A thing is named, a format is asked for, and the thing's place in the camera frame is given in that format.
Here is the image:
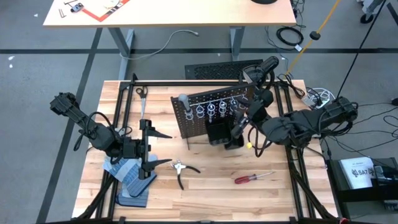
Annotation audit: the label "striped grey blue work glove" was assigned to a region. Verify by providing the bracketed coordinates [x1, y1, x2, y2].
[102, 155, 158, 198]
[115, 185, 150, 208]

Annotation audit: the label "chair base with caster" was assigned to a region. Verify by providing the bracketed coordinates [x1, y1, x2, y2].
[356, 0, 385, 24]

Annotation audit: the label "yellow cable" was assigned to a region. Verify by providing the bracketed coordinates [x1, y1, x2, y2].
[284, 0, 342, 76]

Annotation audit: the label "black metal pegboard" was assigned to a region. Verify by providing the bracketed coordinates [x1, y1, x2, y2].
[170, 83, 259, 151]

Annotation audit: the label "red clear-handled screwdriver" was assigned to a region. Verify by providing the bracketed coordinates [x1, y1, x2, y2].
[234, 171, 274, 185]

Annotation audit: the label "light wooden desk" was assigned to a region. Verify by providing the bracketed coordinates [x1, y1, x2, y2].
[42, 0, 297, 62]

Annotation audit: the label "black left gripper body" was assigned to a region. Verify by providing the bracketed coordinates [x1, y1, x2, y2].
[123, 119, 152, 180]

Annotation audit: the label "black-handled pliers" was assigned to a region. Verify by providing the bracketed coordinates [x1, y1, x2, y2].
[170, 159, 201, 190]

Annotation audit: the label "deep black pegboard bin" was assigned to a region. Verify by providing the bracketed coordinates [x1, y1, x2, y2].
[204, 119, 233, 146]

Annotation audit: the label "black aluminium table frame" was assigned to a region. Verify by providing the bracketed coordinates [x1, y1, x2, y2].
[74, 73, 341, 224]

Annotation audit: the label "thin black pole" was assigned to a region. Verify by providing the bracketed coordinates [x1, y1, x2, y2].
[337, 0, 389, 98]

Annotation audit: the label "grey floor cable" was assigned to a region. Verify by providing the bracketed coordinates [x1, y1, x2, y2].
[119, 29, 200, 61]

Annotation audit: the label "grey black-handled screwdriver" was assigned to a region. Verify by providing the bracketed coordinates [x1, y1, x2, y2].
[177, 93, 194, 121]

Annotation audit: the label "black equipment box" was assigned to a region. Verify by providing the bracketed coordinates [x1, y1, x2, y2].
[325, 156, 398, 220]

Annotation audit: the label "black coiled cable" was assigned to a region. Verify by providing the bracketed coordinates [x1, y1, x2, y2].
[275, 26, 305, 47]

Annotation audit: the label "white mat with orange border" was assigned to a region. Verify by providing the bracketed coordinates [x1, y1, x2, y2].
[81, 0, 131, 23]

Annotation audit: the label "black vented computer case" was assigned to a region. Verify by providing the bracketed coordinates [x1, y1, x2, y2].
[184, 58, 265, 80]

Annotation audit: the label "metal screwdriver ring rack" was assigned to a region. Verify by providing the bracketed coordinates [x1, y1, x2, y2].
[185, 95, 249, 121]

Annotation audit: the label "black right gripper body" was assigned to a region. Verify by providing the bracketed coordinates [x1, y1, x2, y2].
[230, 90, 274, 139]

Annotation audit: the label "black-handled scissors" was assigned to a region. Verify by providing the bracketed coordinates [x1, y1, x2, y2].
[136, 86, 149, 120]

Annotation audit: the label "white printed booklet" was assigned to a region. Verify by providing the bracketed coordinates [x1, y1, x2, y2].
[338, 156, 376, 190]

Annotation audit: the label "white power strip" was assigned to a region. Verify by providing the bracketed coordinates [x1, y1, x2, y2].
[303, 88, 337, 109]

